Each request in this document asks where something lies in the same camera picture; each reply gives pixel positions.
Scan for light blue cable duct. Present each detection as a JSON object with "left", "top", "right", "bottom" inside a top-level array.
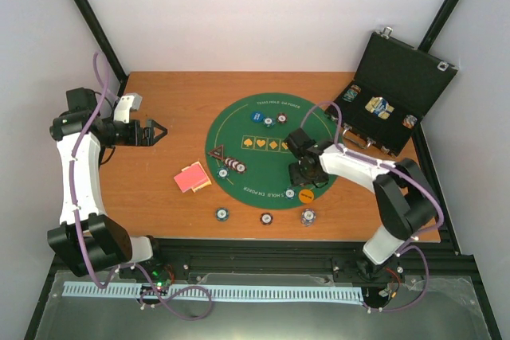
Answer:
[{"left": 61, "top": 281, "right": 363, "bottom": 305}]

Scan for round green poker mat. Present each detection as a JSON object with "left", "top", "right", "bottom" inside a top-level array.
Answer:
[{"left": 205, "top": 93, "right": 314, "bottom": 210}]

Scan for black poker case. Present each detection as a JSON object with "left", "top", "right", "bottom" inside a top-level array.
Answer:
[{"left": 325, "top": 31, "right": 458, "bottom": 156}]

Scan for spread black red chips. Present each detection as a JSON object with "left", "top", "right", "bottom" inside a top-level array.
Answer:
[{"left": 224, "top": 157, "right": 246, "bottom": 174}]

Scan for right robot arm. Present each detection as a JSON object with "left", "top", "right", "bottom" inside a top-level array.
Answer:
[{"left": 284, "top": 128, "right": 444, "bottom": 265}]

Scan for black red poker chip stack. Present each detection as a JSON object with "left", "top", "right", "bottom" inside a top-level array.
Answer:
[{"left": 260, "top": 213, "right": 274, "bottom": 225}]

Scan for blue small blind button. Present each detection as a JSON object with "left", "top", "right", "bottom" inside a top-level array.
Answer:
[{"left": 250, "top": 111, "right": 265, "bottom": 123}]

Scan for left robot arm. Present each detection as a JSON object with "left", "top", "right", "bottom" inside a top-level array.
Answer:
[{"left": 47, "top": 88, "right": 167, "bottom": 279}]

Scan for chips in case left slot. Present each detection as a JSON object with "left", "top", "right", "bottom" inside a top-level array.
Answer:
[{"left": 342, "top": 84, "right": 361, "bottom": 103}]

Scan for black aluminium frame rail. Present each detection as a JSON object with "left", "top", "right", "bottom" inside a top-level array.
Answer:
[{"left": 51, "top": 236, "right": 477, "bottom": 289}]

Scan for chips in case right slot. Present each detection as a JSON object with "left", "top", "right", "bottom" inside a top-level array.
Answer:
[{"left": 402, "top": 115, "right": 418, "bottom": 130}]

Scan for light blue poker chip stack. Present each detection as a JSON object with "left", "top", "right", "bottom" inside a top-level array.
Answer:
[{"left": 300, "top": 209, "right": 316, "bottom": 227}]

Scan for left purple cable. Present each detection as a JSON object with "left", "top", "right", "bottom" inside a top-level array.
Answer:
[{"left": 73, "top": 51, "right": 214, "bottom": 321}]

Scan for purple cable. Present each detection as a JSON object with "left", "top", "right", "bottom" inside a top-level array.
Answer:
[
  {"left": 73, "top": 51, "right": 214, "bottom": 321},
  {"left": 299, "top": 100, "right": 445, "bottom": 314}
]

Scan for yellow playing card box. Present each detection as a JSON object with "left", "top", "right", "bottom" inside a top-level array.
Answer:
[{"left": 181, "top": 161, "right": 211, "bottom": 193}]

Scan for orange big blind button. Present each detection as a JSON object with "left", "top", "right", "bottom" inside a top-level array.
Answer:
[{"left": 298, "top": 189, "right": 315, "bottom": 204}]

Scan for blue card deck in case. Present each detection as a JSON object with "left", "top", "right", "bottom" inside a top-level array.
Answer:
[{"left": 365, "top": 96, "right": 394, "bottom": 120}]

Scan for chips in case slot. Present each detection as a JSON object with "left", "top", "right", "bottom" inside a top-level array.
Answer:
[
  {"left": 342, "top": 84, "right": 361, "bottom": 103},
  {"left": 402, "top": 115, "right": 418, "bottom": 130}
]

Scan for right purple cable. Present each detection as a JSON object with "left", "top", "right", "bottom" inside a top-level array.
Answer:
[{"left": 299, "top": 100, "right": 445, "bottom": 314}]

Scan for black triangular all-in marker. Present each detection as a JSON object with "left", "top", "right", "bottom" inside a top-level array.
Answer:
[{"left": 207, "top": 145, "right": 225, "bottom": 161}]

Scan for black red chip top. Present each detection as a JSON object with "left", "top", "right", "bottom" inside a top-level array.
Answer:
[{"left": 277, "top": 113, "right": 288, "bottom": 123}]

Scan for red-backed playing card deck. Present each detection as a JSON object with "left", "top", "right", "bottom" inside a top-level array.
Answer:
[{"left": 174, "top": 162, "right": 209, "bottom": 193}]

